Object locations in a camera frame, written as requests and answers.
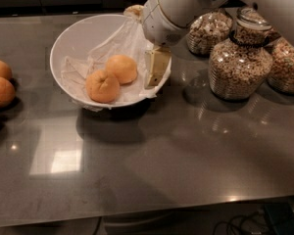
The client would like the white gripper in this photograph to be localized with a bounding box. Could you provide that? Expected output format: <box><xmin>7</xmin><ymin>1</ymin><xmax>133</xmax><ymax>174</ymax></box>
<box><xmin>123</xmin><ymin>0</ymin><xmax>186</xmax><ymax>88</ymax></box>

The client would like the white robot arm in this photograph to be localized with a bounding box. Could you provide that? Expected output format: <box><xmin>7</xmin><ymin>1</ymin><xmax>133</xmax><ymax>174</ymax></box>
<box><xmin>124</xmin><ymin>0</ymin><xmax>294</xmax><ymax>47</ymax></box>

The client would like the white bowl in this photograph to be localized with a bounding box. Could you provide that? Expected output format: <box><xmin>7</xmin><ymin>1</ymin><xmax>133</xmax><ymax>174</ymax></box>
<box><xmin>49</xmin><ymin>14</ymin><xmax>172</xmax><ymax>110</ymax></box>

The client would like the white paper towel liner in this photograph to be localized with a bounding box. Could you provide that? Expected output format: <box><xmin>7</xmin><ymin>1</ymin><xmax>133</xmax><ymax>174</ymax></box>
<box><xmin>60</xmin><ymin>18</ymin><xmax>172</xmax><ymax>113</ymax></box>

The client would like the left rear cereal jar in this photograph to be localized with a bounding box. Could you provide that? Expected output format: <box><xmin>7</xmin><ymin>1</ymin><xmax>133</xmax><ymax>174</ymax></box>
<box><xmin>186</xmin><ymin>8</ymin><xmax>233</xmax><ymax>56</ymax></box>

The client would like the large front cereal jar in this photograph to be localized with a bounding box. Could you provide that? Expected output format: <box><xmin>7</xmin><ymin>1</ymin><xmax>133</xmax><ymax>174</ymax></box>
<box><xmin>208</xmin><ymin>7</ymin><xmax>272</xmax><ymax>101</ymax></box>

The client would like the dark box under table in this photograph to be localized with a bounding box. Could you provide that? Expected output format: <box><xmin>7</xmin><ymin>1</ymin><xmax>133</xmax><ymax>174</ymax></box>
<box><xmin>264</xmin><ymin>203</ymin><xmax>294</xmax><ymax>235</ymax></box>

